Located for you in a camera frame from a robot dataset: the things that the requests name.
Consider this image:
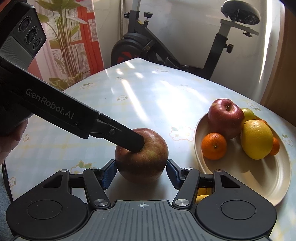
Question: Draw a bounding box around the cream round plate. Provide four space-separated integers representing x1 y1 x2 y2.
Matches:
193 114 292 206

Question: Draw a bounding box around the reddish green apple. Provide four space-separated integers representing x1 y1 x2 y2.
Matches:
115 128 169 184

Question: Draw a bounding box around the orange tangerine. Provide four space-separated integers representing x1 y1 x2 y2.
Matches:
201 133 227 160

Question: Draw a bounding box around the dark red apple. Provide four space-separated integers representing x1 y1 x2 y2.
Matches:
207 98 244 140

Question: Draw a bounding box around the yellow green apple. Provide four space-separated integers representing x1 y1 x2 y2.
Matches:
241 108 256 121

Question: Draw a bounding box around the person's left hand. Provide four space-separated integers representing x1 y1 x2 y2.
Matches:
0 120 28 164

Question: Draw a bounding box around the yellow lemon near gripper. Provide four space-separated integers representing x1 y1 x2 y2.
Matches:
196 188 212 203

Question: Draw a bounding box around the green potted plant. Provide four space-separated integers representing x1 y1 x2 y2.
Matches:
34 1 94 90

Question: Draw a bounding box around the white fluffy blanket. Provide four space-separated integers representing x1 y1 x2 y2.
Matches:
0 171 13 241

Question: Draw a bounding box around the black exercise bike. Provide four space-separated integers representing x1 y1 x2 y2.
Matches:
110 0 261 80

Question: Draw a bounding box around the wooden headboard panel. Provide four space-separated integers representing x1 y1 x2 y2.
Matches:
260 8 295 125

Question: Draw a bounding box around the black cable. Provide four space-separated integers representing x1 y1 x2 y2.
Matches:
1 162 14 202

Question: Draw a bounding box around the red window frame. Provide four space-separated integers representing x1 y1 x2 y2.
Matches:
77 6 104 75

